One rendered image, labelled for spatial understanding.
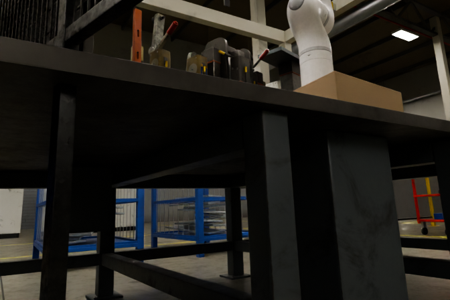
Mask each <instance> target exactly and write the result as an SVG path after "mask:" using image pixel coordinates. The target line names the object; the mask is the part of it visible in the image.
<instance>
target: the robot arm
mask: <svg viewBox="0 0 450 300"><path fill-rule="evenodd" d="M224 6H225V7H230V0H224ZM287 19H288V22H289V26H290V28H291V31H292V33H293V36H294V38H295V41H296V42H297V45H298V48H299V63H300V73H301V86H304V85H306V84H308V83H310V82H313V81H314V80H317V79H318V78H321V77H322V76H325V75H326V74H329V73H330V72H333V58H332V52H331V43H330V40H329V37H328V33H329V32H330V31H331V30H332V28H333V25H334V14H333V7H332V4H331V0H289V2H288V5H287Z"/></svg>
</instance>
